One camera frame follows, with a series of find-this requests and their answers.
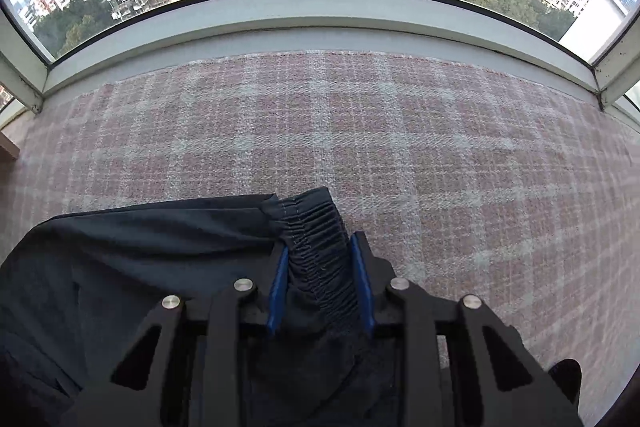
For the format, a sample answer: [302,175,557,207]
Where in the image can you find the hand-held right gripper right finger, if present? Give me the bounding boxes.
[349,232,583,427]

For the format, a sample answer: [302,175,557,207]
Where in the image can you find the pink plaid table cloth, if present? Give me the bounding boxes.
[0,51,640,427]

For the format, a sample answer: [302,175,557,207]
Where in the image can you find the dark slate pants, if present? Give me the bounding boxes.
[0,187,401,427]

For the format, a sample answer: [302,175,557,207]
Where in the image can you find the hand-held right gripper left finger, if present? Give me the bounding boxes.
[60,246,290,427]

